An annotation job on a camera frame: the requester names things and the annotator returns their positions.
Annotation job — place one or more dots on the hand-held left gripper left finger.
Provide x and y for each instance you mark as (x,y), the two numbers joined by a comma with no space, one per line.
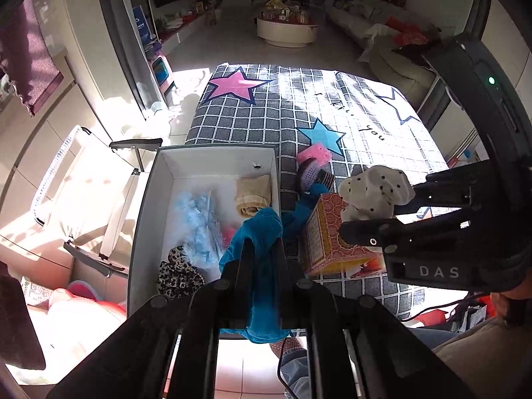
(241,266)

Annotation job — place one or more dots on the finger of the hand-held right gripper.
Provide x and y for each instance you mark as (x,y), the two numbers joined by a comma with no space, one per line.
(415,232)
(449,187)

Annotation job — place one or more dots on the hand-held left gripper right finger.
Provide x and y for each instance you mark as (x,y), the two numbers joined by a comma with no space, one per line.
(289,270)

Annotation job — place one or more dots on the light blue fluffy cloth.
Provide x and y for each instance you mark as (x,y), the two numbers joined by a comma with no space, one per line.
(199,224)

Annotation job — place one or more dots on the white polka dot cloth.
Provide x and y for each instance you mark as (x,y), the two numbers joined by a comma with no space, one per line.
(374,191)

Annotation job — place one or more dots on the leopard print cloth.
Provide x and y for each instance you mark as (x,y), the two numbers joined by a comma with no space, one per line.
(178,272)

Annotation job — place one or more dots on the beige cloth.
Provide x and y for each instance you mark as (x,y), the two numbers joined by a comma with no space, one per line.
(253,195)

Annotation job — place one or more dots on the white storage box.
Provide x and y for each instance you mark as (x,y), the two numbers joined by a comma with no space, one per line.
(183,166)

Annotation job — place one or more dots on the pink sponge block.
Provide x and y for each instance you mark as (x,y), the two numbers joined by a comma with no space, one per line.
(314,153)

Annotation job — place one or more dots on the person's right forearm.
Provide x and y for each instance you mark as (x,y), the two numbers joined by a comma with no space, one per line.
(486,353)

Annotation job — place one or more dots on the person's right hand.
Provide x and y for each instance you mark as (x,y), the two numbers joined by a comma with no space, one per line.
(505,301)

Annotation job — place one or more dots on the red patterned carton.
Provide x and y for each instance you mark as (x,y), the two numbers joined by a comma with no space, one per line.
(328,241)

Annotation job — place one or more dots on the person's leg in jeans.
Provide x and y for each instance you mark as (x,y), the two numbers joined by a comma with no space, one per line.
(293,368)

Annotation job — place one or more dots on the white sofa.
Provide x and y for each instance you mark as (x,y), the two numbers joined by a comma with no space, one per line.
(399,66)

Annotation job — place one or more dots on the red cloth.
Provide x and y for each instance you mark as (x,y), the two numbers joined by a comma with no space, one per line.
(409,35)

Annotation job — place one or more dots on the red plastic basin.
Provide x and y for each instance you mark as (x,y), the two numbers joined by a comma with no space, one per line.
(83,311)

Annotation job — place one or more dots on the beige folding chair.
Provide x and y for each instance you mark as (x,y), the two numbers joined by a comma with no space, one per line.
(83,199)

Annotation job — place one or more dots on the pink plastic stool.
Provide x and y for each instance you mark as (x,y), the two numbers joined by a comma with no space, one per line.
(160,70)

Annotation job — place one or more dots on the round white coffee table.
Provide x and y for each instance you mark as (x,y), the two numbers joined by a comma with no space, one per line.
(286,31)

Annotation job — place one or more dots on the bottles and jars group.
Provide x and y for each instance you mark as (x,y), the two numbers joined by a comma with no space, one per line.
(286,10)

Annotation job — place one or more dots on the low television bench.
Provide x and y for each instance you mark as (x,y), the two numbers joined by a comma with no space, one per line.
(183,25)

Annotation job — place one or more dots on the blue standing sign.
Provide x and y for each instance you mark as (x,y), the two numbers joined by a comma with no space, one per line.
(143,25)

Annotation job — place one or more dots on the maroon hanging cloth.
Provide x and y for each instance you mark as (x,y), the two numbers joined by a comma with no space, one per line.
(25,58)

